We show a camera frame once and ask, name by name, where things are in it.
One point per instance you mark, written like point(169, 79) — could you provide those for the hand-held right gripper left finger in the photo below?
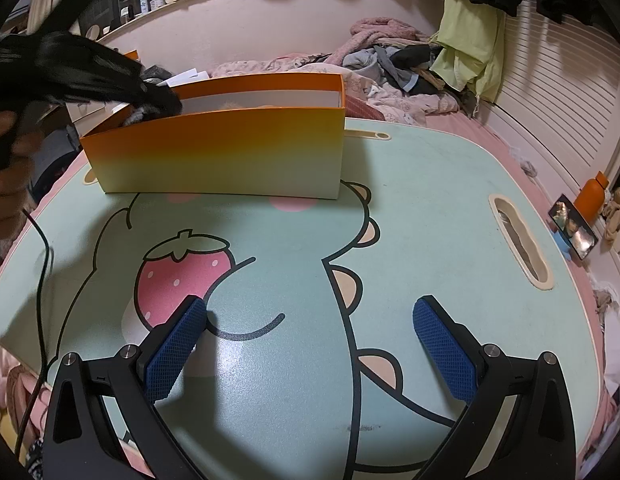
point(177, 345)

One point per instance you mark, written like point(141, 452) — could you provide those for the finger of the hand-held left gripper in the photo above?
point(160, 100)

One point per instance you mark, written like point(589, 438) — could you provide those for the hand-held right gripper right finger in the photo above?
point(442, 355)

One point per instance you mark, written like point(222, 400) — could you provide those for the grey fur pompom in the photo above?
point(135, 119)

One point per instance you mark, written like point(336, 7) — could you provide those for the orange cardboard box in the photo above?
point(215, 155)

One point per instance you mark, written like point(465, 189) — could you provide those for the person's left hand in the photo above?
point(10, 195)

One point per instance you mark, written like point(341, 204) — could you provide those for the round beige disc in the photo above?
point(94, 32)

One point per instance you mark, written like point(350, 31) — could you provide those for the white bottle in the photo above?
point(144, 5)

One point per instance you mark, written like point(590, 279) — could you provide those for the propped smartphone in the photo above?
point(572, 227)

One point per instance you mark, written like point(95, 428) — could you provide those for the black white floral cloth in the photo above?
point(36, 460)

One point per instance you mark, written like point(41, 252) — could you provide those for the orange bottle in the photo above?
point(591, 197)

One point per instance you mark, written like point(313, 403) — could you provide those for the beige cloth bundle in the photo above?
point(617, 217)

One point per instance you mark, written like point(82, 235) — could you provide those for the pink fluffy garment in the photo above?
point(379, 35)

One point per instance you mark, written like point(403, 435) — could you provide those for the pile of dark clothes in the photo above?
point(404, 67)

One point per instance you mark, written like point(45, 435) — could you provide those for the yellow-green hanging garment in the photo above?
point(469, 45)

